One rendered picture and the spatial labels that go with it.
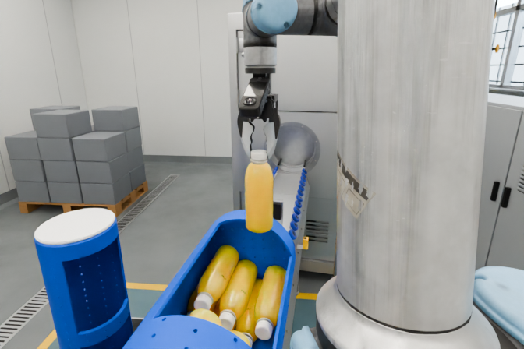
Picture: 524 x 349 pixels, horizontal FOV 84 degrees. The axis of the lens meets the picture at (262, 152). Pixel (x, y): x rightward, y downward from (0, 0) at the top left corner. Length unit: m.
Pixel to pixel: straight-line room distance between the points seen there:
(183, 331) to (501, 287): 0.42
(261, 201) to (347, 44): 0.56
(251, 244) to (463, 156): 0.80
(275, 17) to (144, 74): 5.02
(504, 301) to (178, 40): 5.18
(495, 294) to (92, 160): 3.63
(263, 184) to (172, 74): 4.71
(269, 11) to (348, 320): 0.46
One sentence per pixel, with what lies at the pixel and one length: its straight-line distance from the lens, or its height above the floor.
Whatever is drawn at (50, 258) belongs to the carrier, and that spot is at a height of 0.97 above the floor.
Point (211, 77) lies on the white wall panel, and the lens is 5.11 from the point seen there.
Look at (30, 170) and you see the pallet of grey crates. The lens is 4.24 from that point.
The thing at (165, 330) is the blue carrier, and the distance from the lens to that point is 0.57.
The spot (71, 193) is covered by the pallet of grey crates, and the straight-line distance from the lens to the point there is 4.04.
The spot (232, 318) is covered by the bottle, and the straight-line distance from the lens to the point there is 0.78.
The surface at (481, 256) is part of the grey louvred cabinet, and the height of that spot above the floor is 0.50.
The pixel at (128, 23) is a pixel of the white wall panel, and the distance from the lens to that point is 5.65.
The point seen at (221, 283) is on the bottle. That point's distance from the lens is 0.80.
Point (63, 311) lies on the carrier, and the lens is 1.50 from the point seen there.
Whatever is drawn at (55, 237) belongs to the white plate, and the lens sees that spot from 1.35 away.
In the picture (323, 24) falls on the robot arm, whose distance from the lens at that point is 0.60.
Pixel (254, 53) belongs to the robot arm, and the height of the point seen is 1.67.
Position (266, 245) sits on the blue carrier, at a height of 1.12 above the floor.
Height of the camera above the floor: 1.63
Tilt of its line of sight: 16 degrees down
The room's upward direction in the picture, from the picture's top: straight up
